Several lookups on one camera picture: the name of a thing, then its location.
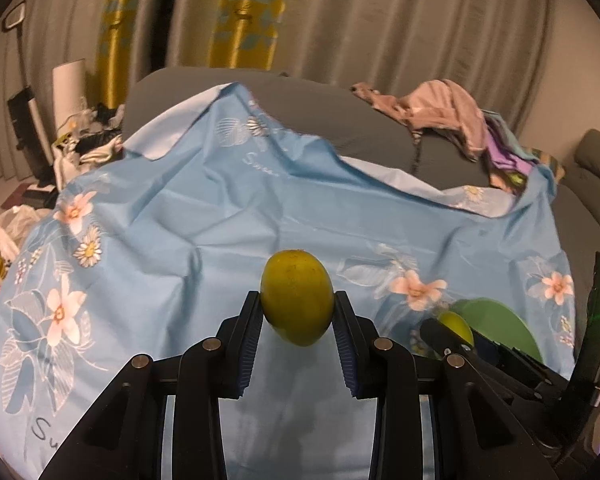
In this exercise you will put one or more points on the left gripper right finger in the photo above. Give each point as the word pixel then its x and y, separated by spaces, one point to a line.
pixel 447 402

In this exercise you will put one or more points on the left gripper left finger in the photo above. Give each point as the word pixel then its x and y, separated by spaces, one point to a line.
pixel 121 435

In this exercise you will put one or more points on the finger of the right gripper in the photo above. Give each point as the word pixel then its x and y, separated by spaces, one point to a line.
pixel 521 381

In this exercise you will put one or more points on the large green fruit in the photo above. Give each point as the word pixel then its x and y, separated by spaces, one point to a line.
pixel 458 325

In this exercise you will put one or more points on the small yellow-green fruit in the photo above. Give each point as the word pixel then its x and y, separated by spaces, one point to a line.
pixel 297 296

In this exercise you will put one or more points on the green plastic bowl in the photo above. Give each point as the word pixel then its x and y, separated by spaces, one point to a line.
pixel 498 323

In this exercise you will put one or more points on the blue floral cloth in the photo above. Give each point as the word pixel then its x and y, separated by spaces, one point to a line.
pixel 149 255

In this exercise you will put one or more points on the purple clothes pile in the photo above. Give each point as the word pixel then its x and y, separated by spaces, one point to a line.
pixel 509 163

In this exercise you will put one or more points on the pink clothes pile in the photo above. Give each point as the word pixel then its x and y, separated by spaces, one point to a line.
pixel 439 104

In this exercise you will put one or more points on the grey sofa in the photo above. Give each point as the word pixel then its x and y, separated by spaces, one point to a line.
pixel 358 131

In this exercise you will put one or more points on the stick vacuum cleaner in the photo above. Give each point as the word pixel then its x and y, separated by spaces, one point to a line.
pixel 31 136

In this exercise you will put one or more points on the white paper roll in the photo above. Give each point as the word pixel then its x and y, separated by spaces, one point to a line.
pixel 69 95

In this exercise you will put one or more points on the yellow patterned curtain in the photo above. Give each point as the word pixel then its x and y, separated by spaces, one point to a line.
pixel 138 37

